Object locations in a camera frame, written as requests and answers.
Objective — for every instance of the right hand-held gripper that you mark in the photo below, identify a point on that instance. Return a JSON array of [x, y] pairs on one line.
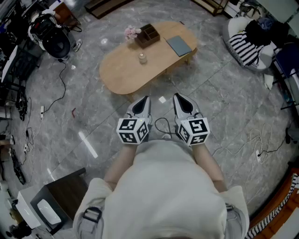
[[196, 130]]

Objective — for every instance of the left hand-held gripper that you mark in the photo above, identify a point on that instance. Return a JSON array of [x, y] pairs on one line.
[[130, 130]]

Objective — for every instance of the small glass jar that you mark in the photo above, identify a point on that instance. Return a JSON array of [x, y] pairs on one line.
[[142, 58]]

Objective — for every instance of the person's left forearm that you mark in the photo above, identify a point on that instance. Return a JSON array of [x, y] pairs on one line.
[[121, 163]]

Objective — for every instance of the person's right forearm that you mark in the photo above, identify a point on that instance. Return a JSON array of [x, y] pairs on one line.
[[208, 163]]

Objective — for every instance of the wooden oval coffee table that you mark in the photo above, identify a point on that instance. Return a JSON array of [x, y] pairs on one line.
[[123, 72]]

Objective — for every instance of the grey notebook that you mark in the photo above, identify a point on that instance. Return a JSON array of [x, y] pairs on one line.
[[179, 46]]

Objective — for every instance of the dark wooden organizer box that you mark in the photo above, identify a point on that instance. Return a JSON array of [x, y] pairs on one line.
[[140, 42]]

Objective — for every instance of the pink flower bouquet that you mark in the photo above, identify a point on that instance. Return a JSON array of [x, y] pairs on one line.
[[131, 33]]

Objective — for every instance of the black white striped blanket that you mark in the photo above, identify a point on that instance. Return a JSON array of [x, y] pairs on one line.
[[245, 50]]

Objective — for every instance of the person's cream shirt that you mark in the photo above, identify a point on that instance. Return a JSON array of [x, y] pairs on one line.
[[163, 191]]

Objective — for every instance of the grey white beanbag chair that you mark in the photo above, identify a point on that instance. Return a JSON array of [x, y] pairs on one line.
[[236, 25]]

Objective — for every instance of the white power strip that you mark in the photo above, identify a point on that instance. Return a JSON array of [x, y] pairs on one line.
[[42, 113]]

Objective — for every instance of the wooden framed glass cabinet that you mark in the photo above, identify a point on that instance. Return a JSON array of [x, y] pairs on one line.
[[210, 5]]

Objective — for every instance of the black clothing pile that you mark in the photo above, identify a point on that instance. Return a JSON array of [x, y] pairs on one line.
[[261, 32]]

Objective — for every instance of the black white round robot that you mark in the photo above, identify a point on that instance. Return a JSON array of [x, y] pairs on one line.
[[56, 42]]

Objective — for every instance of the dark wooden side table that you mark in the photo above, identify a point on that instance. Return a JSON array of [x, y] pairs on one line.
[[63, 193]]

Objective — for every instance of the white oval device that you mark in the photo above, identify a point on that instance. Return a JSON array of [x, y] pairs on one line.
[[49, 212]]

